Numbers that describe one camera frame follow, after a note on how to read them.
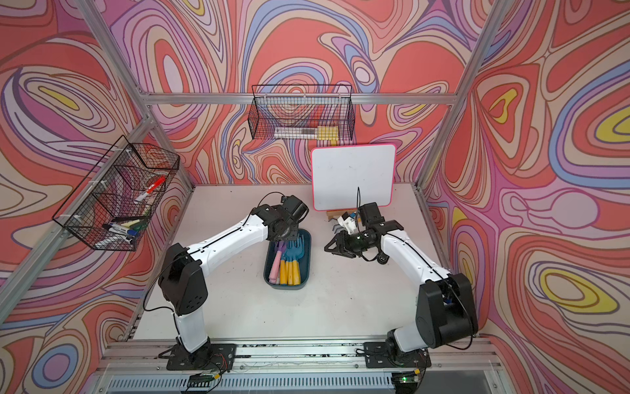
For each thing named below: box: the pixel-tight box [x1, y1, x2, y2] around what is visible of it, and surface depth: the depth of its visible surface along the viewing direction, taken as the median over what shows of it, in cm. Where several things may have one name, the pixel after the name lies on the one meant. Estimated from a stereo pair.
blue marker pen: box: [102, 223, 139, 236], surface depth 71 cm
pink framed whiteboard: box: [310, 143, 397, 212], surface depth 98 cm
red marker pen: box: [133, 174, 167, 203], surface depth 79 cm
